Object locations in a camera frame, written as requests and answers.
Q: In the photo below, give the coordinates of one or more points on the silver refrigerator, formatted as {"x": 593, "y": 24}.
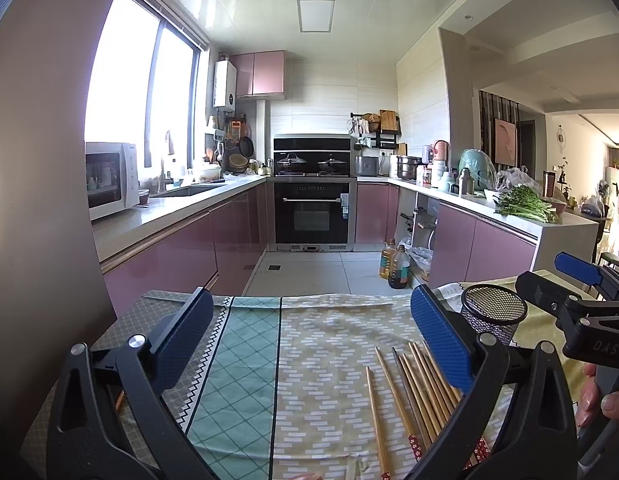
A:
{"x": 52, "y": 293}

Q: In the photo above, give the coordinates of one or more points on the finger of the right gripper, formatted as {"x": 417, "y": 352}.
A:
{"x": 546, "y": 295}
{"x": 583, "y": 271}

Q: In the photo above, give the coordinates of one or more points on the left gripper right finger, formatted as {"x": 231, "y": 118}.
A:
{"x": 537, "y": 439}

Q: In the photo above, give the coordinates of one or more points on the steel pot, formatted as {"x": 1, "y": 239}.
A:
{"x": 407, "y": 167}

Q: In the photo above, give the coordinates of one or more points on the yellow green cloth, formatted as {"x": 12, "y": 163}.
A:
{"x": 539, "y": 325}

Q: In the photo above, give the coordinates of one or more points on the black built-in oven stove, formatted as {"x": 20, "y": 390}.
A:
{"x": 312, "y": 194}

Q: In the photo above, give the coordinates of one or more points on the pink lower cabinets left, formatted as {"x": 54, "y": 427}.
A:
{"x": 213, "y": 239}

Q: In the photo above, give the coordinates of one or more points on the person's right hand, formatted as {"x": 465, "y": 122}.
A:
{"x": 593, "y": 402}

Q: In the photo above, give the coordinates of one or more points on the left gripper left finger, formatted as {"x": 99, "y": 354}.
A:
{"x": 86, "y": 439}

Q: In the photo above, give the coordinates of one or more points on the patterned beige green tablecloth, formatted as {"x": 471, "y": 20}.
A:
{"x": 277, "y": 387}

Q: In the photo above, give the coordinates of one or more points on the pink cabinets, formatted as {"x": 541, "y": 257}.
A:
{"x": 213, "y": 239}
{"x": 471, "y": 243}

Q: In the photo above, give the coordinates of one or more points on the white water heater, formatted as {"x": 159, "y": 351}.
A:
{"x": 225, "y": 86}

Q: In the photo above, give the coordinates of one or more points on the wall spice rack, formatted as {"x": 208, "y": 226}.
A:
{"x": 380, "y": 131}

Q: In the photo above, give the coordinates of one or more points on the bamboo chopstick red end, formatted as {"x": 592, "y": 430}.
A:
{"x": 384, "y": 462}

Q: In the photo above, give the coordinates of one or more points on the dark sauce bottle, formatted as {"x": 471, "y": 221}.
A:
{"x": 399, "y": 269}

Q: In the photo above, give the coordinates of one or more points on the pink kettle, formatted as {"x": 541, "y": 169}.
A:
{"x": 441, "y": 151}

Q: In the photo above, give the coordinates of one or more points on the pink upper cabinet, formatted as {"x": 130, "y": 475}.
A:
{"x": 260, "y": 75}

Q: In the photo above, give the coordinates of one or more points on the white microwave oven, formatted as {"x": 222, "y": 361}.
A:
{"x": 111, "y": 177}

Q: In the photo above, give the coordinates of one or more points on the green leafy vegetables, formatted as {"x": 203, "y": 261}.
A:
{"x": 523, "y": 202}

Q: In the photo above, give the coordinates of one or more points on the yellow cooking oil bottle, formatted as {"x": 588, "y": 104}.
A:
{"x": 387, "y": 254}

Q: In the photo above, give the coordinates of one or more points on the sink faucet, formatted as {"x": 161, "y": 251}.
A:
{"x": 164, "y": 178}

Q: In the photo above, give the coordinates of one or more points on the ceiling light panel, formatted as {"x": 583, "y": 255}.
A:
{"x": 315, "y": 16}

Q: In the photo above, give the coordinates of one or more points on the pink lower cabinets right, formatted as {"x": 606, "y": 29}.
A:
{"x": 471, "y": 243}

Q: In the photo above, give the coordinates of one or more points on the black mesh utensil cup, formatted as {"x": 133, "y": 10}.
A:
{"x": 493, "y": 309}

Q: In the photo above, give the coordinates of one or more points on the kitchen window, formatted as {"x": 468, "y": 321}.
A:
{"x": 147, "y": 87}

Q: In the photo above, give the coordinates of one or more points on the bamboo chopstick floral end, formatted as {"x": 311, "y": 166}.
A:
{"x": 400, "y": 408}

